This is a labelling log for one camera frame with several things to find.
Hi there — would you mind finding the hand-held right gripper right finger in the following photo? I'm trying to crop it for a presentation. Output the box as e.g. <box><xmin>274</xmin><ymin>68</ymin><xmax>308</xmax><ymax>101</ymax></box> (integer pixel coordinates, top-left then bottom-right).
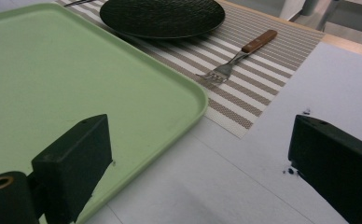
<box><xmin>287</xmin><ymin>114</ymin><xmax>362</xmax><ymax>224</ymax></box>

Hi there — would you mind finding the dark utensil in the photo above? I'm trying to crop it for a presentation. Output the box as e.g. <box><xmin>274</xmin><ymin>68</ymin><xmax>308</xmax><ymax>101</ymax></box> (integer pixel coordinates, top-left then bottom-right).
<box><xmin>63</xmin><ymin>0</ymin><xmax>97</xmax><ymax>7</ymax></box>

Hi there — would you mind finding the black textured plate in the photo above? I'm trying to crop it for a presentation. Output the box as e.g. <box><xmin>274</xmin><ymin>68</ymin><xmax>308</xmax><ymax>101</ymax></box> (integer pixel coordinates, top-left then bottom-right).
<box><xmin>99</xmin><ymin>0</ymin><xmax>227</xmax><ymax>40</ymax></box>

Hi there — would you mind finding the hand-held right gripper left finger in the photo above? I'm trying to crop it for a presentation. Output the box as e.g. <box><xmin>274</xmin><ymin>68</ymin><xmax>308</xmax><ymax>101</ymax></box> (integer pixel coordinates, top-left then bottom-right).
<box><xmin>31</xmin><ymin>113</ymin><xmax>114</xmax><ymax>224</ymax></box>

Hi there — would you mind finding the light green plastic tray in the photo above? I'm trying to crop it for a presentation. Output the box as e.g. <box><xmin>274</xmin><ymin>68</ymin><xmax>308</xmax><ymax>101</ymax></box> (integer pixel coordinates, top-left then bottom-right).
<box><xmin>0</xmin><ymin>2</ymin><xmax>209</xmax><ymax>224</ymax></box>

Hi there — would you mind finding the striped woven placemat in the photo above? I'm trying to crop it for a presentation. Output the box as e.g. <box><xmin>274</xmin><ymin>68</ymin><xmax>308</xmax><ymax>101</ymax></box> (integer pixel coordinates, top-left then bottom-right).
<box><xmin>55</xmin><ymin>0</ymin><xmax>327</xmax><ymax>140</ymax></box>

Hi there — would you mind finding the wooden handled fork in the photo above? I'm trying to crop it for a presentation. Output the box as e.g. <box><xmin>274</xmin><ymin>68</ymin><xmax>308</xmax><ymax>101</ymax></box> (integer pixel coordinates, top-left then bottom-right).
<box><xmin>196</xmin><ymin>29</ymin><xmax>279</xmax><ymax>86</ymax></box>

